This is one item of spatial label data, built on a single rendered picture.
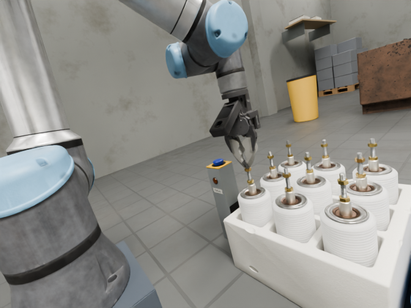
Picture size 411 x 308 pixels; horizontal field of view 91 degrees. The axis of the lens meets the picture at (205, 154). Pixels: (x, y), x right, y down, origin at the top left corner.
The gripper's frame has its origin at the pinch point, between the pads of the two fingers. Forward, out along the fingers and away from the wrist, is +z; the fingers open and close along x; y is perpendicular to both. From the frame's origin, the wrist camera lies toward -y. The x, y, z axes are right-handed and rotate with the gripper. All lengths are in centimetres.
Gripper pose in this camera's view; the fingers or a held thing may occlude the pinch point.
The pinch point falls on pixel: (245, 164)
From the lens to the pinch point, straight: 58.3
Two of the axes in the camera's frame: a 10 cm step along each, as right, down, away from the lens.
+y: 5.6, -3.3, 7.6
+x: -7.9, 0.5, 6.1
